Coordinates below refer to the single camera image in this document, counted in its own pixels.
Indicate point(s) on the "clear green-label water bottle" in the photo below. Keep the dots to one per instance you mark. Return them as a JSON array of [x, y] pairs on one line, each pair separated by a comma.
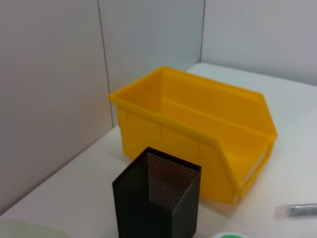
[[229, 235]]

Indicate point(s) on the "black mesh pen holder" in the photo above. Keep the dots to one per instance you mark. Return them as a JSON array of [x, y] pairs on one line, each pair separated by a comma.
[[143, 215]]

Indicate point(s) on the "grey glitter pen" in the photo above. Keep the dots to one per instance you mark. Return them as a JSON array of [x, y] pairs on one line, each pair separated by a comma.
[[299, 210]]

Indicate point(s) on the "pale green wavy fruit plate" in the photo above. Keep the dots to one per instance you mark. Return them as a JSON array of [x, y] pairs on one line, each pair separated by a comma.
[[29, 229]]

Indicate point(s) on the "yellow plastic storage bin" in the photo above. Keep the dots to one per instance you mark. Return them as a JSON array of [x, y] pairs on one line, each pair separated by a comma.
[[188, 129]]

